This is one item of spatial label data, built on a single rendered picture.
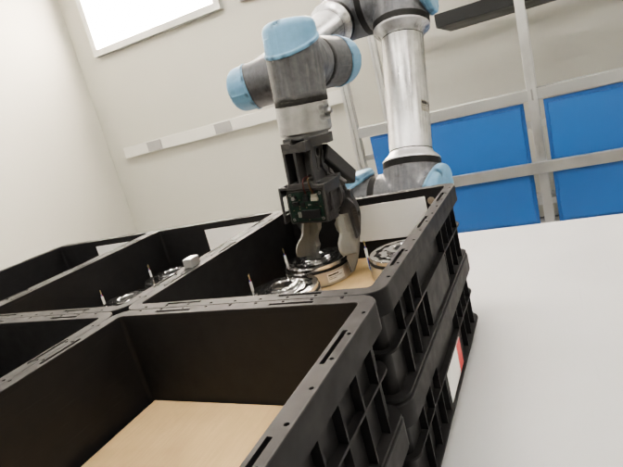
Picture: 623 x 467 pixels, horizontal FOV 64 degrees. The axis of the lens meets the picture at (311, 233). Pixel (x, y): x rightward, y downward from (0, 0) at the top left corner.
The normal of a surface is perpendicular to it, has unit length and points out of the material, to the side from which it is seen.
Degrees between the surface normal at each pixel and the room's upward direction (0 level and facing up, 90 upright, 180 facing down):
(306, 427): 90
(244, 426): 0
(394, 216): 90
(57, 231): 90
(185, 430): 0
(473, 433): 0
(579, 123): 90
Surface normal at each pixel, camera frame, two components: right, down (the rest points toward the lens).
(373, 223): -0.40, 0.32
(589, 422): -0.25, -0.94
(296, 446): 0.88, -0.11
